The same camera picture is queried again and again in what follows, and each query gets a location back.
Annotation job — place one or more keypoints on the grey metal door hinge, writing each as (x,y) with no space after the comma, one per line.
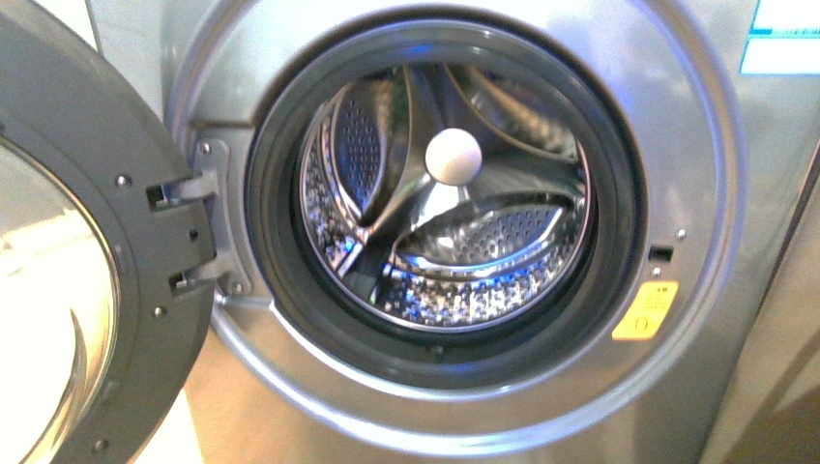
(208,186)

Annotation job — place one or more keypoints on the dark rubber door gasket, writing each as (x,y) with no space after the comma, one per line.
(535,339)

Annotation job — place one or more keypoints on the yellow warning sticker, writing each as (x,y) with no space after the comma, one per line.
(647,311)

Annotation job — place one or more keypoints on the grey washing machine door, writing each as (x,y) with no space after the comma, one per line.
(99,326)

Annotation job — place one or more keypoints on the silver front-load washing machine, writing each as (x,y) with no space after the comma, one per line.
(729,161)

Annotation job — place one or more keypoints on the white blue energy label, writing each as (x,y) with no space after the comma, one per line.
(783,39)

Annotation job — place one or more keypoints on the stainless steel drum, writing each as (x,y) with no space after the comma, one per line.
(444,198)

